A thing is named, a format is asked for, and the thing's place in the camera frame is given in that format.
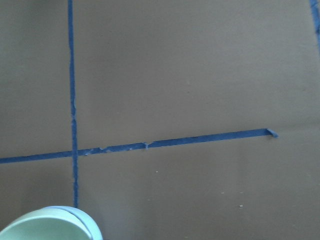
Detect blue bowl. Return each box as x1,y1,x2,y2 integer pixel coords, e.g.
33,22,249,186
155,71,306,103
45,205,104,240

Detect green bowl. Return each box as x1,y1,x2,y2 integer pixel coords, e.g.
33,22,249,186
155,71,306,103
0,208,92,240

